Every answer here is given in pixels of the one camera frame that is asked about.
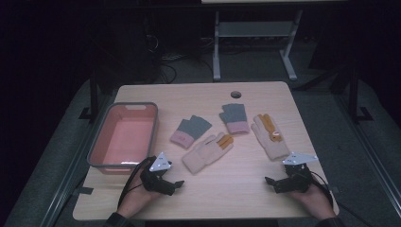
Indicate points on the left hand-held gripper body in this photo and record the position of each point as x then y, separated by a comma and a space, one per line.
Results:
154, 179

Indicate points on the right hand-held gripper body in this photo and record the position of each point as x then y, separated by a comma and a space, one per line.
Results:
296, 176

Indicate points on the beige glove with orange fingers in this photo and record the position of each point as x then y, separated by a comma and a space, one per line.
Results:
201, 155
275, 145

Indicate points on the pink basin with grey rim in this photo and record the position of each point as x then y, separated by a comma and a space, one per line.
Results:
126, 135

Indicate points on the grey and pink fingerless glove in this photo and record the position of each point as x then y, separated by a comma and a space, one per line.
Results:
193, 127
235, 116

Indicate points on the person's left hand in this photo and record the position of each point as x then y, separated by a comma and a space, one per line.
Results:
138, 198

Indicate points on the person's right hand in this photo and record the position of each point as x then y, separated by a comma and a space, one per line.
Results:
315, 200

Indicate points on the black tape strip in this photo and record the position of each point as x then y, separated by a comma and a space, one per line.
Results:
83, 190

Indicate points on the round grey table grommet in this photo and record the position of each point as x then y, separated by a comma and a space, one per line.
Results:
235, 94

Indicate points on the black metal stand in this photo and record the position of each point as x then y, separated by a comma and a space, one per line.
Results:
93, 94
353, 94

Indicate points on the aluminium floor rail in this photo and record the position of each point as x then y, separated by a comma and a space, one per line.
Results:
372, 164
67, 176

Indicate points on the grey metal table frame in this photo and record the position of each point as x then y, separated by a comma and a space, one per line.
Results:
252, 29

